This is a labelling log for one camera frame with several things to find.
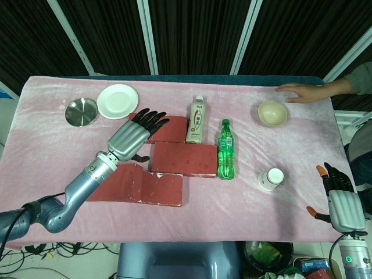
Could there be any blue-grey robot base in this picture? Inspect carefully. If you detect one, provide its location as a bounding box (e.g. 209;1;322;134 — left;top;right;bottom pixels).
116;241;242;279

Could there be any black trash bag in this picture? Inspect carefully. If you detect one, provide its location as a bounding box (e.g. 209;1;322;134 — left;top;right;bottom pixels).
243;240;295;279

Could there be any red brick with white chips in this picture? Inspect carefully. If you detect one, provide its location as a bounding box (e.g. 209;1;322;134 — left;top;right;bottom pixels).
138;171;184;208

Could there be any red flat package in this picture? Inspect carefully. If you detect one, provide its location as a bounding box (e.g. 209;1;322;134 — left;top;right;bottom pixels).
302;269;332;279

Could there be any tangle of floor cables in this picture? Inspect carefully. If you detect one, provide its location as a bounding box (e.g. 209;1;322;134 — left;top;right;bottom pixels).
0;241;119;264

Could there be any round white plate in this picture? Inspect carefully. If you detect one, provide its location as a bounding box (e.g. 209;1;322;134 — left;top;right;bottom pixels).
96;84;140;120

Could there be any white metal rack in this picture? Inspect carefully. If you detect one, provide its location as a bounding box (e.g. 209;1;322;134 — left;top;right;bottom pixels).
334;111;372;128

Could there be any pink plush table cloth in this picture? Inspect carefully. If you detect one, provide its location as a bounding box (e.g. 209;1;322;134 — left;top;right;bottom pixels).
0;76;357;251

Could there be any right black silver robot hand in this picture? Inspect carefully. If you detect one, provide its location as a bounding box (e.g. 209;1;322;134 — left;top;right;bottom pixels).
306;162;367;233

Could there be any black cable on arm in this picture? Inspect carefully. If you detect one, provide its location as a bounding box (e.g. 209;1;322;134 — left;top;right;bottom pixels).
0;191;66;256

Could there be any red brick with dark spots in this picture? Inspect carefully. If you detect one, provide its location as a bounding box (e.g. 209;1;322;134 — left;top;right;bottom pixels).
148;141;218;178

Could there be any beige milk tea bottle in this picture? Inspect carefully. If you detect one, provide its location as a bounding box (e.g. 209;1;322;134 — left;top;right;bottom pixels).
185;95;205;144

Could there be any person bare hand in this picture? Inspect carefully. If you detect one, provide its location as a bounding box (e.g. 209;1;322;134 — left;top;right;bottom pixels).
275;83;329;105

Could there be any white paper cup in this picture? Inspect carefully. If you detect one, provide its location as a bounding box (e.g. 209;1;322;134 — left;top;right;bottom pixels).
256;167;284;192

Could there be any beige bowl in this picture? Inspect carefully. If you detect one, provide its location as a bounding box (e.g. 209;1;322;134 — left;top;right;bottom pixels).
257;100;288;128

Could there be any blue white sign board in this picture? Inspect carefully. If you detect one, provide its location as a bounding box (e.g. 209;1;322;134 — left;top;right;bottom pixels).
0;80;19;101

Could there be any person grey clothed body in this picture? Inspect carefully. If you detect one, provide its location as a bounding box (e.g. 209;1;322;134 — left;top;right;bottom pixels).
344;119;372;220

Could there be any green plastic soda bottle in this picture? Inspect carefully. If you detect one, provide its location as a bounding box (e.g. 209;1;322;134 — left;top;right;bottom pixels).
217;118;237;180

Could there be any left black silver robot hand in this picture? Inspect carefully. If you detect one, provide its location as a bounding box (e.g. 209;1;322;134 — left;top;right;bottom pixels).
107;109;171;162

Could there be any dark pleated curtain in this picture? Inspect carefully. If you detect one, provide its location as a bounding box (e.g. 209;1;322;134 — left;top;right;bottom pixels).
0;0;372;113

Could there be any person grey sleeved forearm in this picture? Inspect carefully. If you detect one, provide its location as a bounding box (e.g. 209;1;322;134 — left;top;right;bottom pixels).
325;61;372;96

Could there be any blue plastic package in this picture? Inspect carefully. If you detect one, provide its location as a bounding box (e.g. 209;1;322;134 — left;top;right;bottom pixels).
300;259;331;273

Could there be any white frame post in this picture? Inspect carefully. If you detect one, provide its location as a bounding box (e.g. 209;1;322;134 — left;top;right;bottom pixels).
135;0;160;76
323;28;372;83
46;0;97;76
228;0;264;76

